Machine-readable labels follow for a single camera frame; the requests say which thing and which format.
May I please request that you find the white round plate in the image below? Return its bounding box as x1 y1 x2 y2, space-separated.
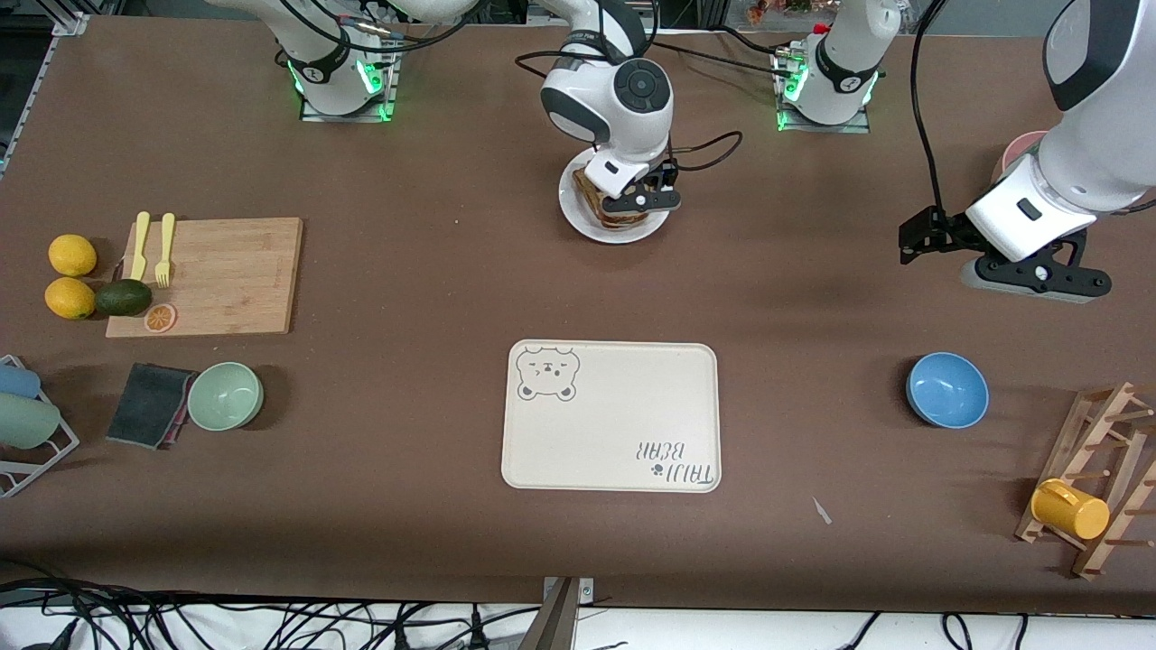
558 149 674 245

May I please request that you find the pink bowl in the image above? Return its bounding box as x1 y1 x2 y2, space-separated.
991 131 1050 188

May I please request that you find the blue bowl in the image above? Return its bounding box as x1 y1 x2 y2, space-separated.
906 352 990 430

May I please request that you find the beige bear print tray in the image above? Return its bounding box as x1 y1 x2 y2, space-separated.
501 339 723 494

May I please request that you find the wooden peg cup rack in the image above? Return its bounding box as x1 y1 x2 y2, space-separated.
1014 382 1156 580

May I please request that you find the yellow cup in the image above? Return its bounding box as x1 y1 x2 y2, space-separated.
1030 478 1111 541

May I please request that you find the wooden cutting board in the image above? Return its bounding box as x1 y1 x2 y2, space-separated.
106 217 304 339

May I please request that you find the pale green bowl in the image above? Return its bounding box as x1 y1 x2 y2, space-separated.
187 362 265 432

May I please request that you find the yellow plastic fork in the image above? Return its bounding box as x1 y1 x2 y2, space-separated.
154 213 177 289

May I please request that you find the yellow plastic knife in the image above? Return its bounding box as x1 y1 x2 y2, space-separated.
129 211 152 283

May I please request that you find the dark green avocado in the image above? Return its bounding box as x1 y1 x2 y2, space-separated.
95 279 153 318

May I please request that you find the dark grey sponge cloth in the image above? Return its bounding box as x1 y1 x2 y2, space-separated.
106 363 198 450

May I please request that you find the yellow lemon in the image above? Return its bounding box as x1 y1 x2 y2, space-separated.
48 234 98 277
44 277 97 320

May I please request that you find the light blue cup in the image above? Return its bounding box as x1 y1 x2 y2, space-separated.
0 364 42 400

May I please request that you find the pale green cup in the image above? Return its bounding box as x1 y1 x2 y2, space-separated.
0 394 61 450

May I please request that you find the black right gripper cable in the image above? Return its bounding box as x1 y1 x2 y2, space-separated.
515 0 744 172

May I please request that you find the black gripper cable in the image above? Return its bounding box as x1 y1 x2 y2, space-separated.
515 0 744 172
909 0 951 216

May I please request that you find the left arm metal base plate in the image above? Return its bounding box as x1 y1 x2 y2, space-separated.
773 45 873 135

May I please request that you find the black power cable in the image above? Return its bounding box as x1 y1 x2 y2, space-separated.
652 32 797 75

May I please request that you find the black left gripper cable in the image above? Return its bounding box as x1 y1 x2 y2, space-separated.
909 0 951 216

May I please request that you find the aluminium frame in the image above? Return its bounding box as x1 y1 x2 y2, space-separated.
456 0 723 33

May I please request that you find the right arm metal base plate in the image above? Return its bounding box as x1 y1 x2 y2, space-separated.
300 36 400 123

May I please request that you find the grey metal camera bracket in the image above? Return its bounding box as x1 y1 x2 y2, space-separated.
540 576 595 650

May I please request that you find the black floor cable tangle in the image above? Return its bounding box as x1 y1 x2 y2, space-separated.
0 560 543 650

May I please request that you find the white wire rack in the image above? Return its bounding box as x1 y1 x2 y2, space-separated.
0 355 80 499

